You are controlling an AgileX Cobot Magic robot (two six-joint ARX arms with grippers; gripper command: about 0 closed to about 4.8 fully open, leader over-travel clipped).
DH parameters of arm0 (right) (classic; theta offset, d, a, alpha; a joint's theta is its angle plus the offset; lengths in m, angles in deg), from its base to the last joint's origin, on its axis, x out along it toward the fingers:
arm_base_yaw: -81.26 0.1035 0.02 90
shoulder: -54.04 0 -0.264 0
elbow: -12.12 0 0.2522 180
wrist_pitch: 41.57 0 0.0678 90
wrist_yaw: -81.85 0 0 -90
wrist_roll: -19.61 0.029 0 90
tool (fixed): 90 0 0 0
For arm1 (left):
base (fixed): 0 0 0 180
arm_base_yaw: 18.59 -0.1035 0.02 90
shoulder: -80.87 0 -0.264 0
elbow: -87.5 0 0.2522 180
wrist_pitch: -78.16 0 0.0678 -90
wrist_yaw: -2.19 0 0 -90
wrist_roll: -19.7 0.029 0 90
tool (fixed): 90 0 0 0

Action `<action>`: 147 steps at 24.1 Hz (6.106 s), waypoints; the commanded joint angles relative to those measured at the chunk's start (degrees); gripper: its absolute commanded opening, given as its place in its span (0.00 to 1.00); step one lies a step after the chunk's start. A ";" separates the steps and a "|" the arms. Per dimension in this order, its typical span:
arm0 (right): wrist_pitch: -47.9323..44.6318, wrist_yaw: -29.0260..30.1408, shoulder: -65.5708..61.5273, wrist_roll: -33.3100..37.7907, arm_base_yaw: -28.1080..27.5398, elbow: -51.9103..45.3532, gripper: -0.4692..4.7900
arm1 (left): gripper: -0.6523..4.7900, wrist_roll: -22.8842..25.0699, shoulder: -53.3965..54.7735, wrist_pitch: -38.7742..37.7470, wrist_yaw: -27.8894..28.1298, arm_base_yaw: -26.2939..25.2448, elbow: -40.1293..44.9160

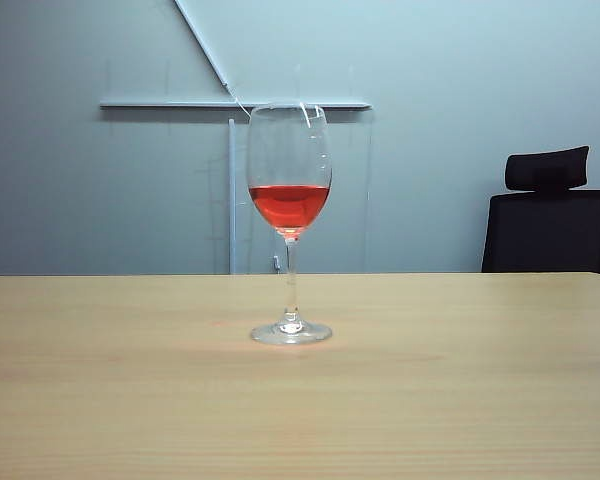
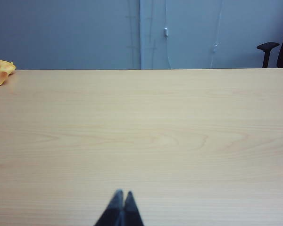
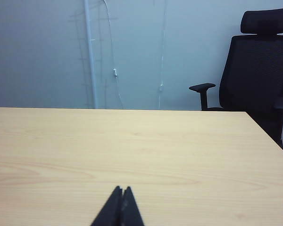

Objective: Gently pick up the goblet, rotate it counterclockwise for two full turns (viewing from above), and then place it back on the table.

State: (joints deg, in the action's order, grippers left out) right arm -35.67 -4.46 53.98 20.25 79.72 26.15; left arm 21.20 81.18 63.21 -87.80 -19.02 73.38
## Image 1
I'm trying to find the black office chair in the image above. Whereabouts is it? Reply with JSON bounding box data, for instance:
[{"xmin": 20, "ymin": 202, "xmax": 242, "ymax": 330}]
[{"xmin": 481, "ymin": 145, "xmax": 600, "ymax": 276}]

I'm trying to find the wine glass with red liquid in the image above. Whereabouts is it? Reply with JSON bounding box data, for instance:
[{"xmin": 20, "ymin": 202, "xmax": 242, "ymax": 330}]
[{"xmin": 246, "ymin": 103, "xmax": 334, "ymax": 346}]

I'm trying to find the diagonal white wall conduit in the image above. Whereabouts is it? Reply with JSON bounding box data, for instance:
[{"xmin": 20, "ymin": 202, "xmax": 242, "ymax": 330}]
[{"xmin": 173, "ymin": 0, "xmax": 231, "ymax": 91}]

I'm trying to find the horizontal white wall conduit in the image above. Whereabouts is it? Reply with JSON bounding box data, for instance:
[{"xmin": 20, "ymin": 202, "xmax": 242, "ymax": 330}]
[{"xmin": 99, "ymin": 97, "xmax": 374, "ymax": 112}]

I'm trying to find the vertical white wall conduit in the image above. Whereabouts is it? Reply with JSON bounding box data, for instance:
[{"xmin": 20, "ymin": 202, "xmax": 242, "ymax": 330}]
[{"xmin": 228, "ymin": 118, "xmax": 238, "ymax": 275}]

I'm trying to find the short white wall cable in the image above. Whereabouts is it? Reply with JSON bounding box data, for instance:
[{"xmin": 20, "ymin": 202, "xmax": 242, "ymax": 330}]
[{"xmin": 224, "ymin": 83, "xmax": 252, "ymax": 121}]

